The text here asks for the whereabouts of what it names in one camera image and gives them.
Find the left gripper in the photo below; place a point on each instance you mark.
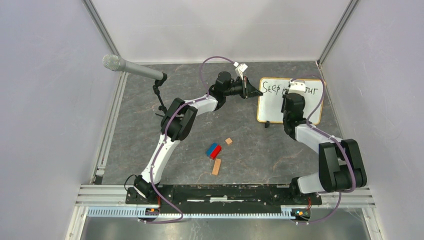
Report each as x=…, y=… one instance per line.
x=248, y=90

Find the white whiteboard wooden frame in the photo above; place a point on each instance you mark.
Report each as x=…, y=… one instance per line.
x=270, y=103

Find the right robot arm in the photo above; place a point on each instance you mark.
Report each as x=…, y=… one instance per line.
x=340, y=163

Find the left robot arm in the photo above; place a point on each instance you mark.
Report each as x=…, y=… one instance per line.
x=178, y=121

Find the small wooden cube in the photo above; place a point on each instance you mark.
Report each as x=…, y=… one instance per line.
x=229, y=141

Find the blue and red block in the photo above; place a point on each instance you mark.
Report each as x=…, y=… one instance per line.
x=213, y=151

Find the long wooden block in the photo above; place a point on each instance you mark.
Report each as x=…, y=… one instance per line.
x=216, y=167

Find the black microphone tripod stand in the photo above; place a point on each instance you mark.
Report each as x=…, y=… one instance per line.
x=155, y=87

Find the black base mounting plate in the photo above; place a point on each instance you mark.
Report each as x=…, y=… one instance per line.
x=223, y=198

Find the silver microphone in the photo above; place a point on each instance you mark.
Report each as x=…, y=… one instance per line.
x=116, y=63

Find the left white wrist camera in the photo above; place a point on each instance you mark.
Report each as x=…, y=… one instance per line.
x=240, y=69

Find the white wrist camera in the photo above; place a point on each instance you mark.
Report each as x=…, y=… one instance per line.
x=240, y=69
x=296, y=86

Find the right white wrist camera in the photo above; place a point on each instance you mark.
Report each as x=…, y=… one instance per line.
x=296, y=86

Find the aluminium rail frame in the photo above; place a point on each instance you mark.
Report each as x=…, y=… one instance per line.
x=101, y=212

